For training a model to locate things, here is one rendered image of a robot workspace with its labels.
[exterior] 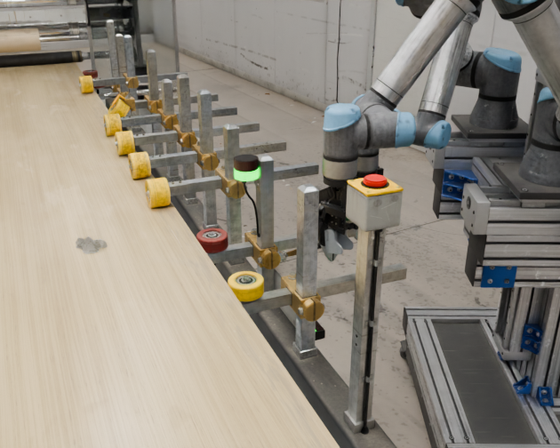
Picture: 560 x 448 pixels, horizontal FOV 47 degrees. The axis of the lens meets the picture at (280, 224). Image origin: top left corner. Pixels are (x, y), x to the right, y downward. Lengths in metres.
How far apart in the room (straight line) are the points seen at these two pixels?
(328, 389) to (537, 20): 0.88
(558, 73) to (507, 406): 1.18
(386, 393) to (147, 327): 1.43
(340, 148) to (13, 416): 0.78
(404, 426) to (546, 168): 1.14
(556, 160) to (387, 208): 0.70
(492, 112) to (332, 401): 1.12
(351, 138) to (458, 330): 1.39
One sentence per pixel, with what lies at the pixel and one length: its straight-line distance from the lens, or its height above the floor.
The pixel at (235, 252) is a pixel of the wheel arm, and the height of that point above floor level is 0.85.
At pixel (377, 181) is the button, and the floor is 1.23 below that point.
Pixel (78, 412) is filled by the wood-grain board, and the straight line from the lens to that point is 1.12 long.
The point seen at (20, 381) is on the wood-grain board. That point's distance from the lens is 1.22.
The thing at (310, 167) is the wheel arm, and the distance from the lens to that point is 1.94.
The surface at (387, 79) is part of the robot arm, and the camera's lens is 1.47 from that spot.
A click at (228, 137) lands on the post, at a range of 1.76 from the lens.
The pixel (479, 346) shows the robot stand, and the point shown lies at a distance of 2.52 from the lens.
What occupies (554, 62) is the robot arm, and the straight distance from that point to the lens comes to 1.47.
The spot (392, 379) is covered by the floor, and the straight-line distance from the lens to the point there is 2.63.
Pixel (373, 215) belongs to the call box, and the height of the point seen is 1.18.
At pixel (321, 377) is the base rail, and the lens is 1.47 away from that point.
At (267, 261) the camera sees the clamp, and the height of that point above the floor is 0.85.
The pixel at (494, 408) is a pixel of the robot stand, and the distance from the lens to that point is 2.25.
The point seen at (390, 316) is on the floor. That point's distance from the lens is 3.00.
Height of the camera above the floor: 1.61
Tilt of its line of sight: 25 degrees down
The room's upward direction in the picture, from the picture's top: straight up
